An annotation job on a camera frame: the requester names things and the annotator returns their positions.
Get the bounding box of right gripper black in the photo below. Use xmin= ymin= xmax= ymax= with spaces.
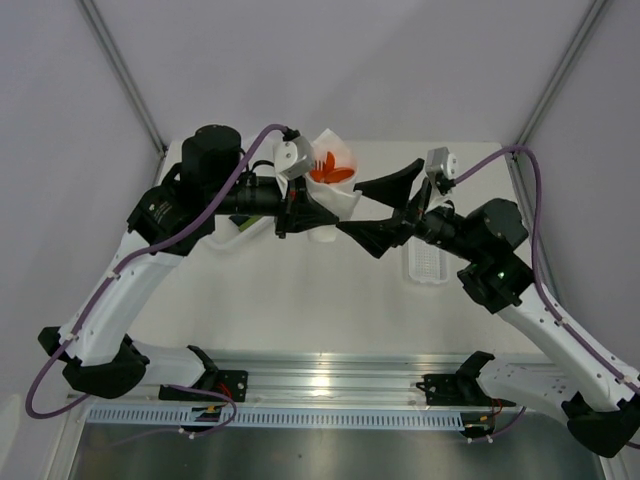
xmin=336 ymin=159 xmax=484 ymax=263

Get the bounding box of white paper napkin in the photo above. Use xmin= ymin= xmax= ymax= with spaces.
xmin=306 ymin=129 xmax=361 ymax=221

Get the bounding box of orange plastic fork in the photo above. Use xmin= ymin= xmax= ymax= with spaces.
xmin=310 ymin=160 xmax=326 ymax=183

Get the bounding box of orange plastic spoon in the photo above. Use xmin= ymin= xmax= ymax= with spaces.
xmin=310 ymin=167 xmax=355 ymax=184

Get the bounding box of orange plastic knife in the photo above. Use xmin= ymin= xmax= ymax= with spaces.
xmin=323 ymin=151 xmax=335 ymax=182

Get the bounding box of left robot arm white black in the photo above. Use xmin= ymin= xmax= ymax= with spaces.
xmin=38 ymin=124 xmax=339 ymax=401

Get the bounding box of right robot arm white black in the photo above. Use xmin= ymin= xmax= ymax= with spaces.
xmin=338 ymin=159 xmax=639 ymax=458

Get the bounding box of green rolled napkin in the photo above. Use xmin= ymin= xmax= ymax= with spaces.
xmin=238 ymin=217 xmax=264 ymax=232

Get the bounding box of dark navy rolled napkin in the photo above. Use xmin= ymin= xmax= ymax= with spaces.
xmin=229 ymin=215 xmax=259 ymax=230

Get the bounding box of small white utensil tray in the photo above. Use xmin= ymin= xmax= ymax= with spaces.
xmin=406 ymin=238 xmax=449 ymax=286

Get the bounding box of large white plastic basket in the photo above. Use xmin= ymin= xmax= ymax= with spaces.
xmin=202 ymin=217 xmax=274 ymax=252

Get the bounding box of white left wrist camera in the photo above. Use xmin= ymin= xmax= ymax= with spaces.
xmin=272 ymin=136 xmax=315 ymax=197

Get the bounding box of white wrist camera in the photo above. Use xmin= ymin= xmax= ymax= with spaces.
xmin=272 ymin=136 xmax=315 ymax=197
xmin=425 ymin=147 xmax=457 ymax=196

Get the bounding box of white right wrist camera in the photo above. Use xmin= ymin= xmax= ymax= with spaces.
xmin=425 ymin=147 xmax=457 ymax=196

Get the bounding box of right side aluminium rail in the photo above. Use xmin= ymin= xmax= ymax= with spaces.
xmin=504 ymin=149 xmax=584 ymax=374

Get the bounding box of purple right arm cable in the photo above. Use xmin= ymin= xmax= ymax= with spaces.
xmin=454 ymin=144 xmax=640 ymax=444

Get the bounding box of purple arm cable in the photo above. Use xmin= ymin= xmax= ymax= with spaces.
xmin=454 ymin=144 xmax=640 ymax=444
xmin=24 ymin=123 xmax=301 ymax=444

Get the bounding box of aluminium mounting rail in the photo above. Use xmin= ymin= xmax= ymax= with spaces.
xmin=67 ymin=349 xmax=612 ymax=414

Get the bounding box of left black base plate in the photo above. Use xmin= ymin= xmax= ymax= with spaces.
xmin=158 ymin=370 xmax=249 ymax=403

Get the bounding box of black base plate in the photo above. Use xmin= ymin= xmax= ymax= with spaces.
xmin=158 ymin=370 xmax=249 ymax=403
xmin=415 ymin=373 xmax=516 ymax=407

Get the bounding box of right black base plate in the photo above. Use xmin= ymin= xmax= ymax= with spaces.
xmin=415 ymin=373 xmax=516 ymax=407

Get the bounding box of white slotted cable duct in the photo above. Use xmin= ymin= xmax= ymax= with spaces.
xmin=87 ymin=404 xmax=464 ymax=431

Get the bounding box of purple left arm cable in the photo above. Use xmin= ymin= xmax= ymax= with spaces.
xmin=24 ymin=123 xmax=301 ymax=444

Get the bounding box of right aluminium frame post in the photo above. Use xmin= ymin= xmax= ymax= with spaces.
xmin=513 ymin=0 xmax=615 ymax=145

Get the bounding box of aluminium frame post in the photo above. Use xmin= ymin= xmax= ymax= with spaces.
xmin=75 ymin=0 xmax=168 ymax=155
xmin=513 ymin=0 xmax=615 ymax=145

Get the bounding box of left aluminium frame post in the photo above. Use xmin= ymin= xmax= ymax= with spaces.
xmin=75 ymin=0 xmax=168 ymax=155

